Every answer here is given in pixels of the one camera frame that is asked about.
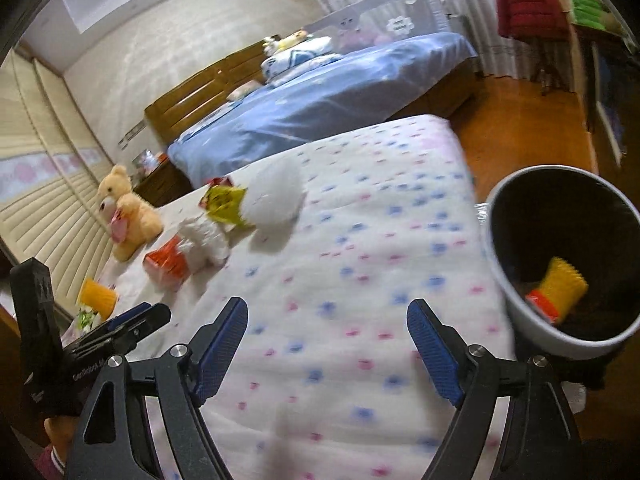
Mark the yellow plush toy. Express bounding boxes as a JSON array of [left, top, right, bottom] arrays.
[[262, 30, 308, 56]]

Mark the yellow teddy bear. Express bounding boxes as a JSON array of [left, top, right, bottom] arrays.
[[97, 165, 163, 261]]

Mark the white plastic bag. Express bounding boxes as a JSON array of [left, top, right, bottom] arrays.
[[177, 215, 231, 271]]

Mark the cream louvered wardrobe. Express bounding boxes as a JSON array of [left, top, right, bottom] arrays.
[[0, 45, 118, 321]]

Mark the framed picture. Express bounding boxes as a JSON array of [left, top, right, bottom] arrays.
[[591, 42, 626, 168]]

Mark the wooden headboard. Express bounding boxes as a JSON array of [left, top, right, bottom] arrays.
[[144, 42, 273, 148]]

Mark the person's left forearm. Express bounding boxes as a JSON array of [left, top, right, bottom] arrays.
[[32, 447, 68, 480]]

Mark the white trash bin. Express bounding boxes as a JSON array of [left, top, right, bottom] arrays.
[[480, 165, 640, 361]]

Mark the bed with blue sheet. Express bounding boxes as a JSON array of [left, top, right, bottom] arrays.
[[167, 31, 478, 186]]

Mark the grey bed guard rail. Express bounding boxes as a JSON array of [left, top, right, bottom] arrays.
[[300, 0, 443, 53]]

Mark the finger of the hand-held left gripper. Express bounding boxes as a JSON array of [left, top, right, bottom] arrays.
[[87, 304, 172, 361], [75, 302, 151, 349]]

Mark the white floral blanket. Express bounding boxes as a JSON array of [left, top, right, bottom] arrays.
[[60, 114, 516, 480]]

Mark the red padded jacket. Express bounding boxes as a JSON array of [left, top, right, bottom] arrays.
[[496, 0, 571, 41]]

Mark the person's left hand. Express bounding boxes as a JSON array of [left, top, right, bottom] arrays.
[[45, 416, 77, 456]]

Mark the white foam fruit net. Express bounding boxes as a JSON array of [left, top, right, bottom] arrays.
[[240, 157, 306, 253]]

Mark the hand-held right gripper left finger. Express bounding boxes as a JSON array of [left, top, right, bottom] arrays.
[[65, 296, 249, 480]]

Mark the wall switch panel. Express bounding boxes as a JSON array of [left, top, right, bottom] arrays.
[[117, 127, 147, 148]]

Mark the dark television cabinet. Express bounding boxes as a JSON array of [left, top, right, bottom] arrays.
[[570, 20, 640, 176]]

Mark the photo frame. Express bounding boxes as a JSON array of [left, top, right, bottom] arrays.
[[132, 149, 158, 173]]

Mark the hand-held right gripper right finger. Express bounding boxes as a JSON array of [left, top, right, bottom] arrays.
[[406, 299, 583, 480]]

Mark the orange plastic bag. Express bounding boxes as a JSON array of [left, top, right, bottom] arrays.
[[142, 237, 193, 286]]

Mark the blue white pillow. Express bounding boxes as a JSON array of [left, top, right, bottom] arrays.
[[261, 37, 337, 86]]

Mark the wooden nightstand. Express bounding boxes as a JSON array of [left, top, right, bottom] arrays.
[[132, 160, 193, 208]]

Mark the yellow snack wrapper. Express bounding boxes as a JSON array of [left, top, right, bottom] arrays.
[[205, 185, 248, 228]]

